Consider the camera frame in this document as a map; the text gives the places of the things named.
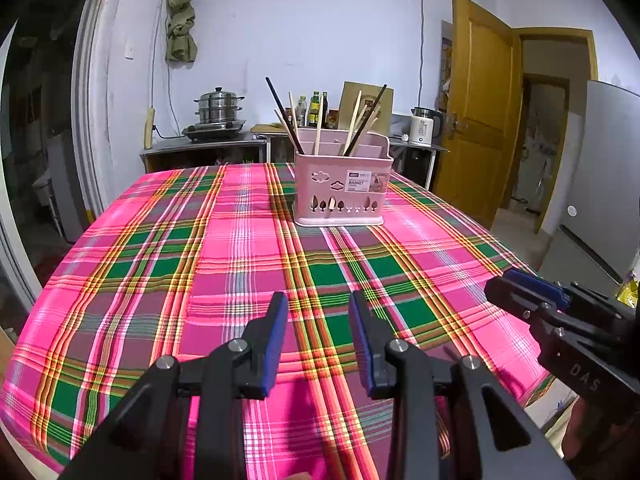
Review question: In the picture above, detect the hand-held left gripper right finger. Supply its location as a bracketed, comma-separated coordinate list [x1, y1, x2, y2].
[347, 290, 576, 480]

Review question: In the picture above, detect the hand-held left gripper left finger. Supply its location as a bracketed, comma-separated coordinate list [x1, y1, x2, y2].
[60, 291, 290, 480]

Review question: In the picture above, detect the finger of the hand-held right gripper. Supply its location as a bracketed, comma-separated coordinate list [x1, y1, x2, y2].
[484, 276, 558, 325]
[502, 269, 573, 312]

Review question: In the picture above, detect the pink plastic utensil basket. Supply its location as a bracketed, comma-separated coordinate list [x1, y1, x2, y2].
[292, 127, 395, 227]

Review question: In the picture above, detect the light wooden chopstick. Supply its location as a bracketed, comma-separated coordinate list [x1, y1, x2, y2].
[273, 108, 297, 141]
[313, 100, 324, 157]
[341, 90, 364, 157]
[287, 91, 302, 148]
[355, 105, 382, 145]

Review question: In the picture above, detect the black chopstick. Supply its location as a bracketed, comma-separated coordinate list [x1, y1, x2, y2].
[345, 84, 388, 157]
[265, 77, 304, 156]

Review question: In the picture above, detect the yellow packet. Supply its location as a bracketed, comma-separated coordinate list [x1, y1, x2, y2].
[617, 272, 640, 308]

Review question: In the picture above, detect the grey refrigerator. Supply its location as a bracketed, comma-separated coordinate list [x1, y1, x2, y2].
[537, 79, 640, 286]

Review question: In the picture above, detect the pink plaid tablecloth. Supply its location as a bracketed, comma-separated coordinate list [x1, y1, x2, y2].
[0, 161, 556, 480]

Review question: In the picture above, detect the yellow wooden door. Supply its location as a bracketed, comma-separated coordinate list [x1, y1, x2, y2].
[435, 0, 523, 231]

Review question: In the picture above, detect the white electric kettle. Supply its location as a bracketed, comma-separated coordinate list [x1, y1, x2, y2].
[409, 106, 446, 147]

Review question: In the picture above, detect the white box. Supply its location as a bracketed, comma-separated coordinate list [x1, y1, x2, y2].
[387, 112, 416, 141]

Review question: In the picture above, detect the small steel kitchen table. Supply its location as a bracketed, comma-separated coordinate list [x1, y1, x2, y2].
[140, 132, 271, 173]

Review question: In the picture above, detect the black induction cooktop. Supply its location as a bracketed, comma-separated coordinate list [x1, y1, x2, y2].
[181, 120, 248, 142]

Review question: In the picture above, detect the steel steamer pot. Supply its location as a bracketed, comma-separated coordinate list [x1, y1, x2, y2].
[194, 86, 246, 126]

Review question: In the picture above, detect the gold cardboard box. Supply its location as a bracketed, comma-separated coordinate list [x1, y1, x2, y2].
[337, 81, 394, 136]

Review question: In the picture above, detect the olive green knotted cloth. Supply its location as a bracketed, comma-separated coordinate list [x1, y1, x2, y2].
[165, 0, 199, 63]

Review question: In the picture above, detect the wooden door frame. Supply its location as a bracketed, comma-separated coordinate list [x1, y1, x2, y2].
[515, 27, 598, 233]

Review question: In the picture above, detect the thin wall cable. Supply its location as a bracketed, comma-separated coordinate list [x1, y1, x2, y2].
[419, 0, 429, 109]

